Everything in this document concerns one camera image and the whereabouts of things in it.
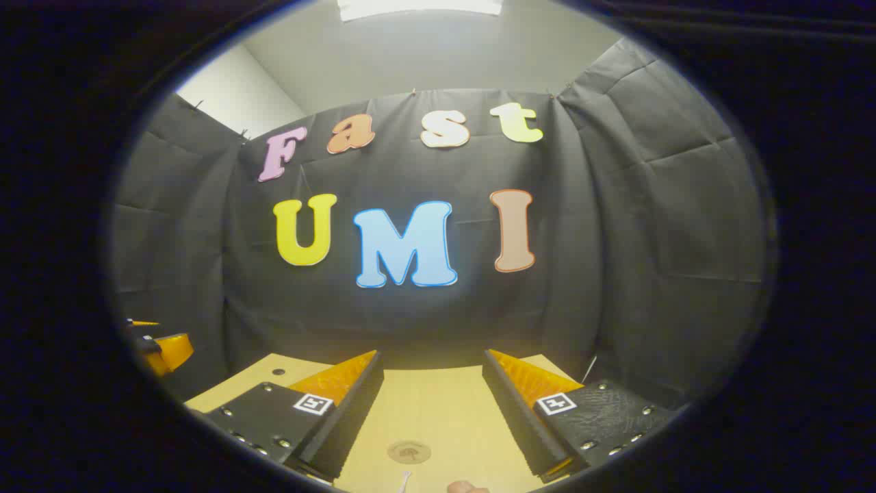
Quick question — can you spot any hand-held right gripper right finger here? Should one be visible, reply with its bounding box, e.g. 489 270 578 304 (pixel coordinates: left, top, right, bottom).
481 348 678 483

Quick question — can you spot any round wooden coaster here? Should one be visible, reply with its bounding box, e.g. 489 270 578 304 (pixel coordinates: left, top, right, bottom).
387 440 433 465

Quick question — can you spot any ceiling light panel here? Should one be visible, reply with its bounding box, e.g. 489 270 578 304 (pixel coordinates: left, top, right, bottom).
337 0 504 21

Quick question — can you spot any light wooden desktop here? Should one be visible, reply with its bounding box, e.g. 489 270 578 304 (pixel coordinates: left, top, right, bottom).
185 353 596 493

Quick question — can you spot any black backdrop cloth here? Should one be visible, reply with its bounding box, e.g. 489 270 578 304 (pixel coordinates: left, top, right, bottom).
109 38 767 412

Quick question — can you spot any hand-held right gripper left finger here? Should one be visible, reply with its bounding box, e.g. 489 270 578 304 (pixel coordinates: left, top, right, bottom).
204 349 385 481

